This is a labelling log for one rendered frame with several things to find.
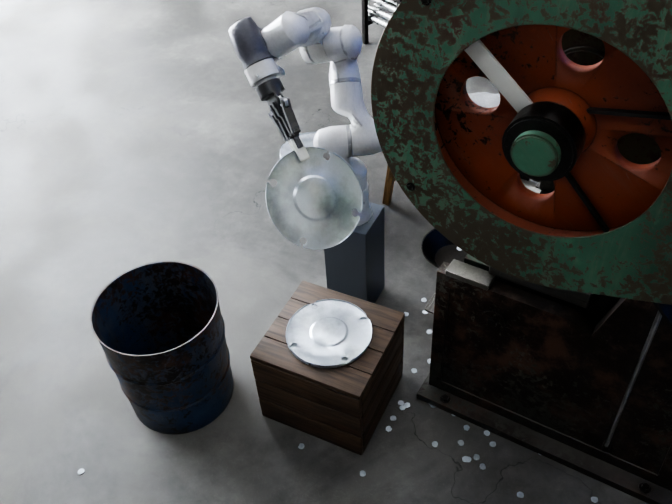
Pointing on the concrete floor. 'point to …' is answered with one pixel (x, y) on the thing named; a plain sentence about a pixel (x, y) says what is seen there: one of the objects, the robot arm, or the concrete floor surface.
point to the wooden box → (351, 395)
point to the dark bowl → (440, 249)
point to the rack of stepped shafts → (380, 14)
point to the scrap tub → (166, 344)
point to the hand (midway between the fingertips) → (299, 149)
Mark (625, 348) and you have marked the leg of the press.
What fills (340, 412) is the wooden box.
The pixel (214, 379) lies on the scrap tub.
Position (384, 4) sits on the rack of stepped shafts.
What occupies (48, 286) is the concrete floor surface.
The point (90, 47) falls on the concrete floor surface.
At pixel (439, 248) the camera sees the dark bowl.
